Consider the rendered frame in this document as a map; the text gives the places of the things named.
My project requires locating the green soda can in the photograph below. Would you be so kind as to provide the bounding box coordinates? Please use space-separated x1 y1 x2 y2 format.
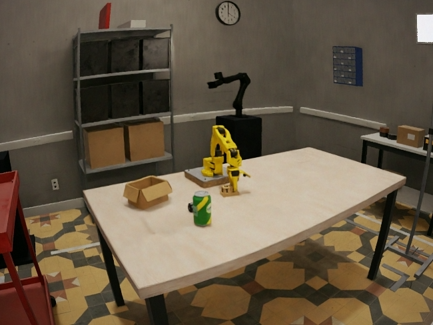
193 190 212 226

